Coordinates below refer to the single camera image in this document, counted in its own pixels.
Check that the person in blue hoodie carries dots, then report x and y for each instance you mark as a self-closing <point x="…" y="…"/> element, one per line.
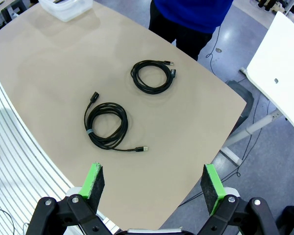
<point x="191" y="14"/>

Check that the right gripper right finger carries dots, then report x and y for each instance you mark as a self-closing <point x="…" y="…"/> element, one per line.
<point x="240" y="218"/>

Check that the slotted aluminium base frame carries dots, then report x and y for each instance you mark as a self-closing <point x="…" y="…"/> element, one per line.
<point x="19" y="159"/>

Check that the white side table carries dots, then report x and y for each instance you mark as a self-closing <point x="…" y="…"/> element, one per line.
<point x="272" y="61"/>

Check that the grey table foot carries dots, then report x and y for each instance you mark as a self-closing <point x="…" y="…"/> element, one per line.
<point x="242" y="95"/>

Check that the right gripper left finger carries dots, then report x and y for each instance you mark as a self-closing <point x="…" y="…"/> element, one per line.
<point x="63" y="218"/>

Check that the clear plastic storage box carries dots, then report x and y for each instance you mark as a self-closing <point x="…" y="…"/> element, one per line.
<point x="68" y="12"/>

